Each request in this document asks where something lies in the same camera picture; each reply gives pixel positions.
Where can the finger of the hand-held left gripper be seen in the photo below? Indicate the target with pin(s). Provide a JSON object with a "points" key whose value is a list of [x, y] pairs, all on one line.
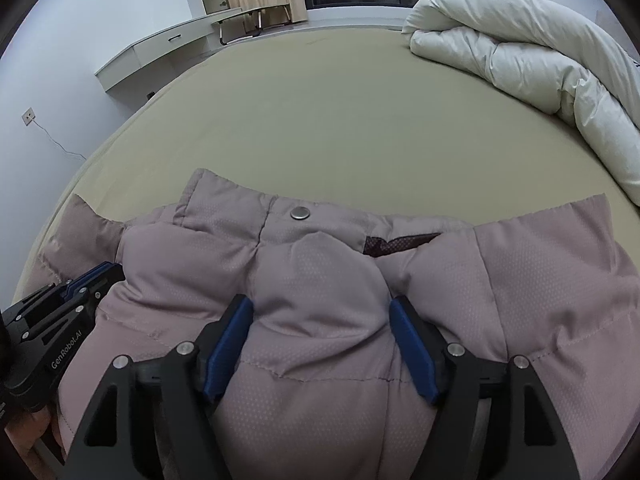
{"points": [[75, 312], [95, 275]]}

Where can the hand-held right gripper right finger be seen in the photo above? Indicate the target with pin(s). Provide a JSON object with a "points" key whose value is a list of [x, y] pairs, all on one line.
{"points": [[415, 345]]}

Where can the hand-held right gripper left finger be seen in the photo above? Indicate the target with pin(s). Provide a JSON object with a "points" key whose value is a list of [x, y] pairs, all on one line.
{"points": [[230, 345]]}

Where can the mauve hooded puffer coat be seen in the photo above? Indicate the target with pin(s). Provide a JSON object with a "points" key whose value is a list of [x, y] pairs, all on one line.
{"points": [[325, 270]]}

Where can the person's left hand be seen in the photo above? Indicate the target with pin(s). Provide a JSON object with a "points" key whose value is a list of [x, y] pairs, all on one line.
{"points": [[27, 435]]}

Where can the bed with olive sheet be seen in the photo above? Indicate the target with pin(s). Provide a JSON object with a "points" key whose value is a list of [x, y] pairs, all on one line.
{"points": [[325, 110]]}

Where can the small folding table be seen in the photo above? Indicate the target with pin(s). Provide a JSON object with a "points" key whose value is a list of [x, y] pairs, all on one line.
{"points": [[235, 16]]}

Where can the white duvet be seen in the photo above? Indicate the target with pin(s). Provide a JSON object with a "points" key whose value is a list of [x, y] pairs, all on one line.
{"points": [[500, 45]]}

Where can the white wall desk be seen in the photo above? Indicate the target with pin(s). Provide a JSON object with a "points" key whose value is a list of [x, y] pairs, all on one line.
{"points": [[150, 47]]}

